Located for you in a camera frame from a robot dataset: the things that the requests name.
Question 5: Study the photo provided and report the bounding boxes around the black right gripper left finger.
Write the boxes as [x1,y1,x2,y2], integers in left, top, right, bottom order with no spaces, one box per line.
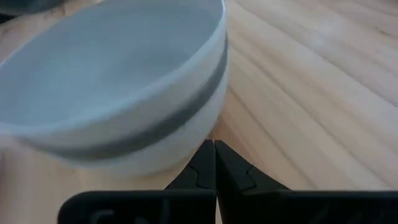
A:
[57,139,217,224]

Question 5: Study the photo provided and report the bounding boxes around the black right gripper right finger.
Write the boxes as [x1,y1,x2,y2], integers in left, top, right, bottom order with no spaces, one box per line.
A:
[214,139,398,224]

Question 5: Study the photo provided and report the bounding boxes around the white bowl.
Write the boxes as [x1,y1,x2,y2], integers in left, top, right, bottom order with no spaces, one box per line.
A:
[0,0,228,156]
[55,40,231,179]

